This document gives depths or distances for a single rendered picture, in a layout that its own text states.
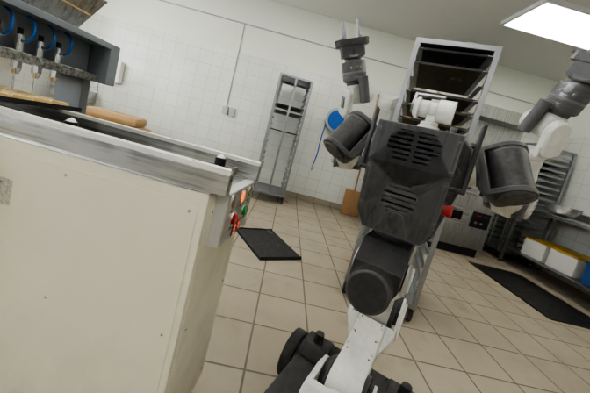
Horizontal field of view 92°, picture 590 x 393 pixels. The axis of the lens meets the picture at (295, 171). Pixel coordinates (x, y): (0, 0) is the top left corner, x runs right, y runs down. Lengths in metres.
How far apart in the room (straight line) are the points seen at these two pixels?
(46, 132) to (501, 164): 1.11
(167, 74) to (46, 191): 4.52
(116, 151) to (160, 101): 4.53
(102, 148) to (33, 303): 0.43
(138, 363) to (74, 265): 0.28
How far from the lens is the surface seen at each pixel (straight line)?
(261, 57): 4.99
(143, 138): 1.08
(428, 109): 0.94
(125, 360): 0.92
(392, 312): 1.24
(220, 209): 0.71
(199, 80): 5.11
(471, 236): 4.76
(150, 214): 0.73
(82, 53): 1.44
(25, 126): 0.93
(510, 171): 0.88
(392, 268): 0.82
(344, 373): 1.08
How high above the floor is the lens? 1.01
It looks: 7 degrees down
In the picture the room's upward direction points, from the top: 15 degrees clockwise
